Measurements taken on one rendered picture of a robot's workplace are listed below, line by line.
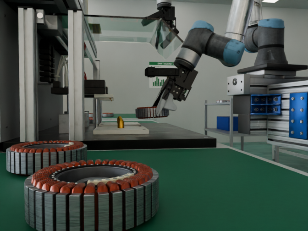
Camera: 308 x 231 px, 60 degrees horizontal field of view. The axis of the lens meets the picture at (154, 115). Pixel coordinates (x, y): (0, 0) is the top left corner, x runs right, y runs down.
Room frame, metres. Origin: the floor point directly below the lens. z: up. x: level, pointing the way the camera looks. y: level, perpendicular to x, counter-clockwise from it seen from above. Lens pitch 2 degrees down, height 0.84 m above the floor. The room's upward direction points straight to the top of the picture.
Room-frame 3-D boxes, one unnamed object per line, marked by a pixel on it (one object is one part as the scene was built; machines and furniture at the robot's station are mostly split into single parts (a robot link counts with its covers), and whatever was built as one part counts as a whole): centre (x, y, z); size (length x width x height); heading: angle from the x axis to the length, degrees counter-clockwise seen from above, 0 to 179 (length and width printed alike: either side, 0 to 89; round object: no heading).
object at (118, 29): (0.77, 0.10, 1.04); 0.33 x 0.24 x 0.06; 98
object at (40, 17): (0.89, 0.29, 1.04); 0.62 x 0.02 x 0.03; 8
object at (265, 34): (1.30, -0.56, 1.20); 0.13 x 0.12 x 0.14; 9
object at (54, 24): (0.66, 0.25, 1.05); 0.06 x 0.04 x 0.04; 8
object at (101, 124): (1.03, 0.13, 0.78); 0.15 x 0.15 x 0.01; 8
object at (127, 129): (0.79, 0.10, 0.78); 0.15 x 0.15 x 0.01; 8
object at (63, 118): (0.77, 0.24, 0.80); 0.07 x 0.05 x 0.06; 8
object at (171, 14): (1.36, -0.06, 1.29); 0.09 x 0.08 x 0.12; 106
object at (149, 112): (0.89, 0.01, 0.83); 0.11 x 0.11 x 0.04
